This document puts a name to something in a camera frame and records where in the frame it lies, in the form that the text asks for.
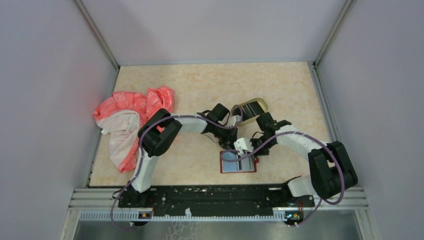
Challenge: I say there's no beige oval tray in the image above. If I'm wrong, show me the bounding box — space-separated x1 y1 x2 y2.
232 97 269 126

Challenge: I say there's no red card holder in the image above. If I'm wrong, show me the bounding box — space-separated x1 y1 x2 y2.
219 151 259 174

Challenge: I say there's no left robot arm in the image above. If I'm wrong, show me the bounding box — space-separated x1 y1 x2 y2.
127 103 244 207

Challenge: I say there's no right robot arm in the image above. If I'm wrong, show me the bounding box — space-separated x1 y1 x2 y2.
250 112 358 206

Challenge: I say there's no pink white cloth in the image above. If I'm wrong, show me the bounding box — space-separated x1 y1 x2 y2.
92 85 175 173

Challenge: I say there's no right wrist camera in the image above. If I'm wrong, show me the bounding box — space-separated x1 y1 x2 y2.
233 137 254 156

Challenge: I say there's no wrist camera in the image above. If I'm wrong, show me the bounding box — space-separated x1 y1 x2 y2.
233 137 254 156
227 115 243 128

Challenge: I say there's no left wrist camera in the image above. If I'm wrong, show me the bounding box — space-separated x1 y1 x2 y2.
227 115 243 128

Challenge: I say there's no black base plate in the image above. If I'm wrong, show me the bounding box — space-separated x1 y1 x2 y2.
118 184 316 219

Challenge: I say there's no aluminium frame rail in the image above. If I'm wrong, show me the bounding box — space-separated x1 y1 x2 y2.
69 185 369 222

